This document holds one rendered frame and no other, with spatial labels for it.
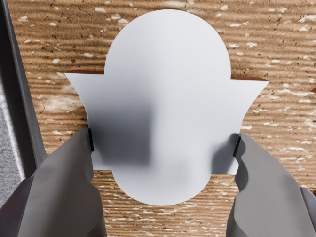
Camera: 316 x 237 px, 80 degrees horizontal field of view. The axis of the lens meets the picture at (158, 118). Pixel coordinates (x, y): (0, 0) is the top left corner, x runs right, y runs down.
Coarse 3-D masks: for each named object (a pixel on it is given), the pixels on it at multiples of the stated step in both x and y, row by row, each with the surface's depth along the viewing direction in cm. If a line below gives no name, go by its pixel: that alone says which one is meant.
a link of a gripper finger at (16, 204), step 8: (24, 184) 8; (16, 192) 7; (24, 192) 7; (8, 200) 7; (16, 200) 7; (24, 200) 7; (0, 208) 7; (8, 208) 7; (16, 208) 7; (24, 208) 7; (0, 216) 6; (8, 216) 6; (16, 216) 6; (0, 224) 6; (8, 224) 6; (16, 224) 6; (0, 232) 6; (8, 232) 6; (16, 232) 6
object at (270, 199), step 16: (240, 144) 11; (256, 144) 11; (240, 160) 10; (256, 160) 10; (272, 160) 10; (240, 176) 10; (256, 176) 9; (272, 176) 9; (288, 176) 9; (240, 192) 8; (256, 192) 8; (272, 192) 8; (288, 192) 8; (240, 208) 7; (256, 208) 7; (272, 208) 7; (288, 208) 7; (304, 208) 7; (240, 224) 7; (256, 224) 7; (272, 224) 7; (288, 224) 7; (304, 224) 7
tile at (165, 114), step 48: (144, 48) 10; (192, 48) 10; (96, 96) 12; (144, 96) 11; (192, 96) 11; (240, 96) 11; (96, 144) 13; (144, 144) 13; (192, 144) 13; (144, 192) 15; (192, 192) 15
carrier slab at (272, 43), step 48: (48, 0) 11; (96, 0) 11; (144, 0) 11; (192, 0) 11; (240, 0) 11; (288, 0) 11; (48, 48) 12; (96, 48) 12; (240, 48) 12; (288, 48) 12; (48, 96) 13; (288, 96) 13; (48, 144) 15; (288, 144) 15
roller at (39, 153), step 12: (12, 24) 13; (12, 36) 13; (12, 48) 14; (24, 72) 14; (24, 84) 15; (24, 96) 15; (24, 108) 16; (36, 120) 16; (36, 132) 17; (36, 144) 17; (36, 156) 18
